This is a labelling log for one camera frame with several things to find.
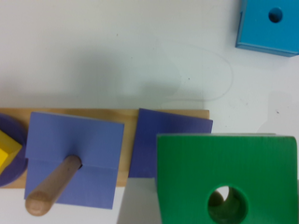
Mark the yellow block on peg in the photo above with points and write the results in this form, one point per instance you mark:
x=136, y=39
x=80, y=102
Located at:
x=9, y=148

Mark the purple round disc block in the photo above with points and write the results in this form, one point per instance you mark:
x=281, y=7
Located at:
x=15, y=130

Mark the wooden peg base board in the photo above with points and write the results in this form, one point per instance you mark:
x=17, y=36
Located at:
x=126, y=116

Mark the middle wooden peg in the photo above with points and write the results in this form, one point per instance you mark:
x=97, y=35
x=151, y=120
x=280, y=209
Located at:
x=44, y=196

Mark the green square block with hole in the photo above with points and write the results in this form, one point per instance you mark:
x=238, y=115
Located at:
x=227, y=179

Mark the light purple square block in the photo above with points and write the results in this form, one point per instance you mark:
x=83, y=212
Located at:
x=53, y=137

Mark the blue square block with hole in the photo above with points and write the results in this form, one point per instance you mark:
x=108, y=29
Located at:
x=269, y=26

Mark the dark purple square block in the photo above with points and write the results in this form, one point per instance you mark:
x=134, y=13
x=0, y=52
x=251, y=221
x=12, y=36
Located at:
x=151, y=123

